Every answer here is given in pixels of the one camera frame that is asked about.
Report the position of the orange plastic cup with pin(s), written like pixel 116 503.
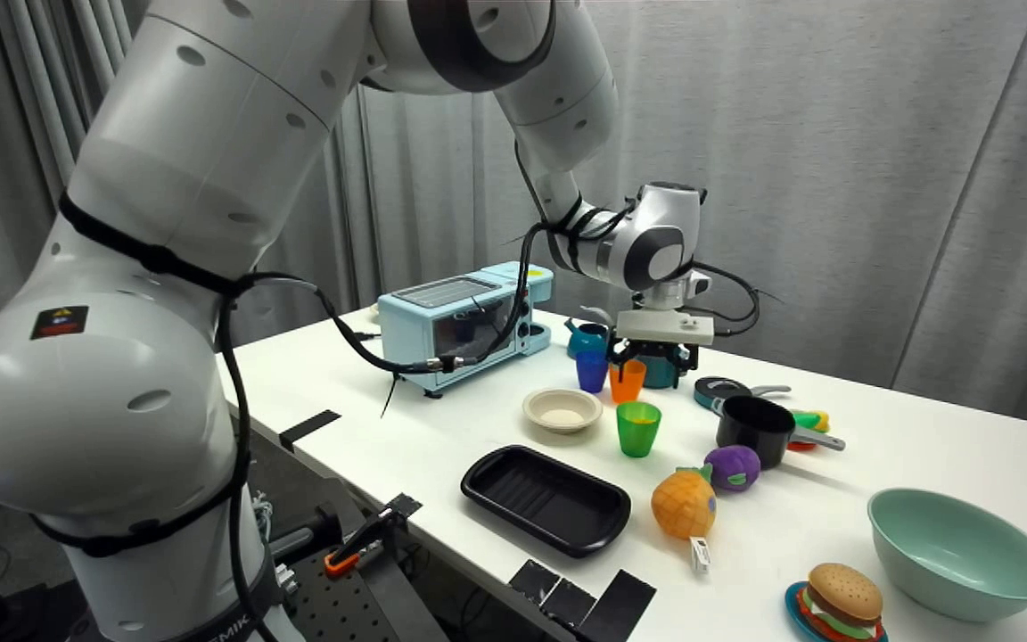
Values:
pixel 626 382

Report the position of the teal toy pot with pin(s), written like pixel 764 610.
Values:
pixel 661 375

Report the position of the black tape patch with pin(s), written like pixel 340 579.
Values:
pixel 309 429
pixel 617 607
pixel 533 579
pixel 567 604

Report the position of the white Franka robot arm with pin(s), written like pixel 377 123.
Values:
pixel 121 395

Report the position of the green yellow toy vegetable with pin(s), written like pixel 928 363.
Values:
pixel 815 423

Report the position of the grey perforated mounting plate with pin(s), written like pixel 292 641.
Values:
pixel 346 610

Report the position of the teal bowl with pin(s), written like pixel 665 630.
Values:
pixel 960 558

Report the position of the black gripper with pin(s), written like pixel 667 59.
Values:
pixel 661 351

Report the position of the grey curtain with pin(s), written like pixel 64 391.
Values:
pixel 892 180

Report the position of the light green plastic cup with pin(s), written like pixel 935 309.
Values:
pixel 638 429

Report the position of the small black frying pan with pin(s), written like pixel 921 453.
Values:
pixel 718 391

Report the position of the toy burger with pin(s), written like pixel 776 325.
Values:
pixel 843 601

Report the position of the light blue toaster oven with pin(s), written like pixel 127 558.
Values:
pixel 466 325

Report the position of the blue plastic cup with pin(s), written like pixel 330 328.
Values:
pixel 592 375

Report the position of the orange plush fruit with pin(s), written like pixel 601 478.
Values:
pixel 681 503

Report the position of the purple plush eggplant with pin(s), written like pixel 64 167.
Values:
pixel 731 470

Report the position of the small blue plate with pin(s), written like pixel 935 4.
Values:
pixel 790 607

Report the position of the white plate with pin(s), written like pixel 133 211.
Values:
pixel 561 412

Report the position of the black rectangular tray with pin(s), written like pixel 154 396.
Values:
pixel 542 497

